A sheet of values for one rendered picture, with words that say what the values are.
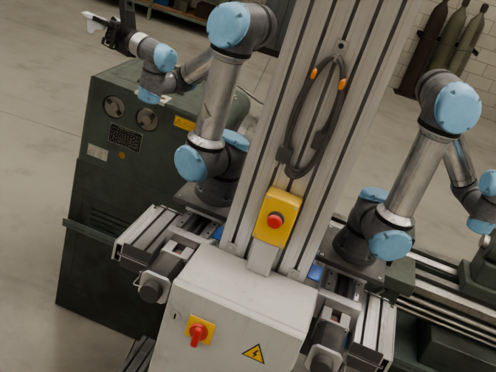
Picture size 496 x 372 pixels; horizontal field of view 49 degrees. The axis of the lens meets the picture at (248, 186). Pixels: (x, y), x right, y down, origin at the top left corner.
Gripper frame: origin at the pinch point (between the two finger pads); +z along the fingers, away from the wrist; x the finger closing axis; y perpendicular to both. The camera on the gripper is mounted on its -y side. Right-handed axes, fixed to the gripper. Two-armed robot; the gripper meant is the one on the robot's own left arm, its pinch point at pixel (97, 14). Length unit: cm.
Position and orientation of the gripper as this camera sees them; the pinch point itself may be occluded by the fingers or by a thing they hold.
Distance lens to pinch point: 195.2
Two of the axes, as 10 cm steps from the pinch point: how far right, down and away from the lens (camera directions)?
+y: -3.5, 8.7, 3.5
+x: 5.5, -1.1, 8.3
